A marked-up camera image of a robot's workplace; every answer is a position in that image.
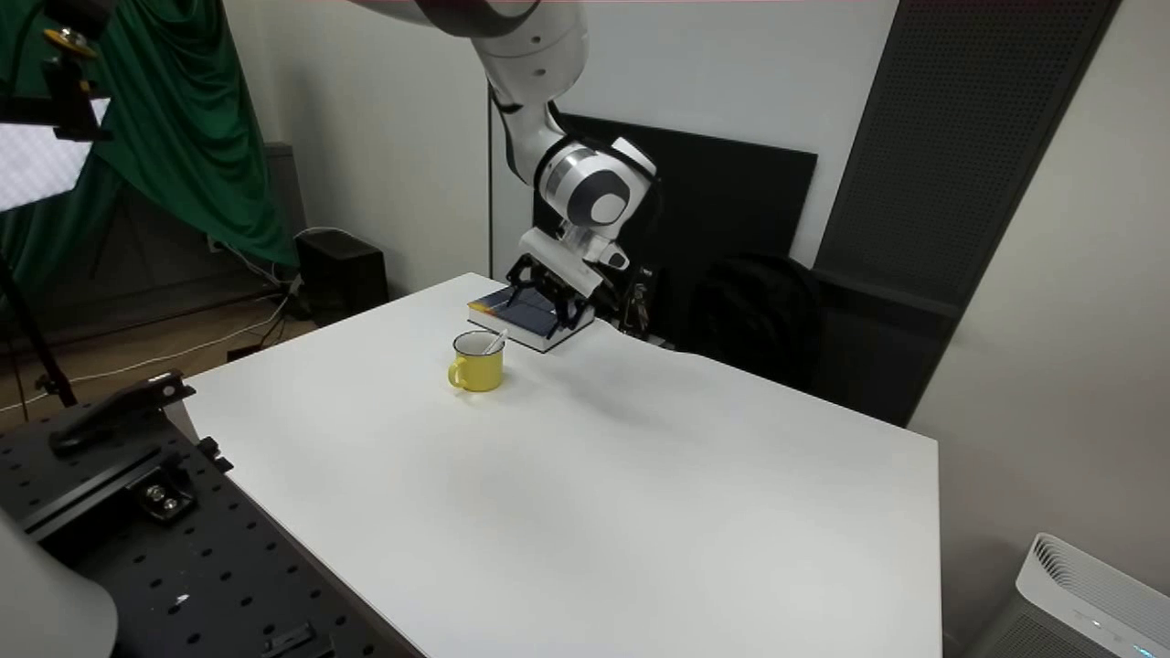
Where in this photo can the black perforated breadboard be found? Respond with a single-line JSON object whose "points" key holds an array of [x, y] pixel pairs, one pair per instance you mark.
{"points": [[139, 505]]}

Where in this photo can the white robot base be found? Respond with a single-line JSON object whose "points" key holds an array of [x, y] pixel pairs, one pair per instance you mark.
{"points": [[49, 607]]}

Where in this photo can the dark grey wall panel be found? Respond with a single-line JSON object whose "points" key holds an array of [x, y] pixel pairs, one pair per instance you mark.
{"points": [[963, 109]]}

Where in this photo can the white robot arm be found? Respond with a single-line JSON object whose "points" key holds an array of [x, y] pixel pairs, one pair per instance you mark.
{"points": [[530, 51]]}

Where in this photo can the small black speaker box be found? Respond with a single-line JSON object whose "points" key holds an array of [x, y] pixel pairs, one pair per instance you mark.
{"points": [[342, 277]]}

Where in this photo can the dark blue book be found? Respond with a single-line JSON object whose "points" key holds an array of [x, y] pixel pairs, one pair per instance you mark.
{"points": [[529, 323]]}

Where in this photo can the white air purifier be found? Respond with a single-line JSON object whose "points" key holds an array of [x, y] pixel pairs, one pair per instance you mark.
{"points": [[1074, 603]]}

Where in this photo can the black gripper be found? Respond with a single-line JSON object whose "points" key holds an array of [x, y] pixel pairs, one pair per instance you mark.
{"points": [[561, 265]]}

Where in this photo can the white light panel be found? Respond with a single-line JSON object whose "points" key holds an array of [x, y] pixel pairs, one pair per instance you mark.
{"points": [[44, 148]]}

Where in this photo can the black monitor panel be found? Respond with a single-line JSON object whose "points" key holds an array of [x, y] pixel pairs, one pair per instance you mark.
{"points": [[715, 199]]}

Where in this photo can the green curtain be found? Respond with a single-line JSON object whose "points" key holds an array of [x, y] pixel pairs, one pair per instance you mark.
{"points": [[179, 134]]}

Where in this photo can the black office chair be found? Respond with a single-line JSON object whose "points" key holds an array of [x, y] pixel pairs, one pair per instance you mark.
{"points": [[845, 345]]}

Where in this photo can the yellow enamel mug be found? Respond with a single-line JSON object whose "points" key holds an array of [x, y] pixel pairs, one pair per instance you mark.
{"points": [[475, 358]]}

